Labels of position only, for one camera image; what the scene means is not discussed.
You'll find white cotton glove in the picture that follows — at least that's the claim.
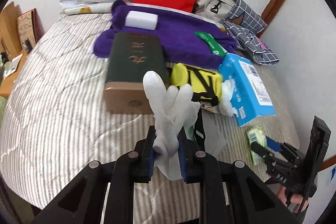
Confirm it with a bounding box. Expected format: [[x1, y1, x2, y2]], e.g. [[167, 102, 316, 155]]
[[143, 71, 201, 181]]

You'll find beige backpack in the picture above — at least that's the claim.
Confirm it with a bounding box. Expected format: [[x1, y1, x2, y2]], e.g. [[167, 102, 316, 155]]
[[193, 0, 237, 22]]

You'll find grey plaid cloth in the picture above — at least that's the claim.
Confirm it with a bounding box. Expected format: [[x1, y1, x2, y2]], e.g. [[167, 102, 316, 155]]
[[220, 0, 280, 65]]

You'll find yellow pouch with black strap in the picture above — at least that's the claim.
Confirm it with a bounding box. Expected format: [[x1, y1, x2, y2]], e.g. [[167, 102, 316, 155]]
[[170, 63, 223, 106]]

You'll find wooden headboard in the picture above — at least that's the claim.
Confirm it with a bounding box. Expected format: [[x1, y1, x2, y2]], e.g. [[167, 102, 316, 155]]
[[0, 2, 22, 61]]

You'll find white tissue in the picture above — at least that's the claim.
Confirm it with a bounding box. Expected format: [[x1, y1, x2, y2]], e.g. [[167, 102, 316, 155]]
[[218, 79, 238, 117]]

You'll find patterned small card packet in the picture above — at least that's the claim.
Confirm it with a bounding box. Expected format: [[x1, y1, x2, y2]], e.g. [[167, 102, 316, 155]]
[[201, 102, 220, 114]]

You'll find white rectangular box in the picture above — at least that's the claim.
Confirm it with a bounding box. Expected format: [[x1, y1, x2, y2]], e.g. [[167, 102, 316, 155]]
[[125, 11, 158, 31]]

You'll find purple towel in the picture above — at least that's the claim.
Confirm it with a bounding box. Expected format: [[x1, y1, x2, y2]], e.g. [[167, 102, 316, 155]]
[[93, 0, 238, 69]]

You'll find person right hand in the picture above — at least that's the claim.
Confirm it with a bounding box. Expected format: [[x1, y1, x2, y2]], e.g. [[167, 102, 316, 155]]
[[276, 185, 309, 213]]

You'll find brown framed book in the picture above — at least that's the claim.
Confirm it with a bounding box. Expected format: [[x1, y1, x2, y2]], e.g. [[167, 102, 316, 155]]
[[17, 9, 38, 53]]

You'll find wooden bedside table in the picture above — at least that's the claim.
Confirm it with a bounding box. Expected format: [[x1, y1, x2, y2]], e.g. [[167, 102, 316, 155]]
[[0, 52, 28, 99]]

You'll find dark green box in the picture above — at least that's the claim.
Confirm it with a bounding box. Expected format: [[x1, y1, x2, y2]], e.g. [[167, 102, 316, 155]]
[[103, 32, 169, 114]]

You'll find blue tissue pack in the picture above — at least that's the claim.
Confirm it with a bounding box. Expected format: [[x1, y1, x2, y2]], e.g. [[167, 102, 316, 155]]
[[218, 53, 276, 127]]

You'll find light green packet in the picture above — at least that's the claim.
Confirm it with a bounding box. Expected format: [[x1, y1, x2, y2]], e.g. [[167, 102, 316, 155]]
[[247, 126, 268, 165]]

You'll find green wet wipes pack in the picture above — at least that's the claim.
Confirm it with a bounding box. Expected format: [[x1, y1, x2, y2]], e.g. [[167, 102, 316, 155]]
[[194, 31, 228, 57]]

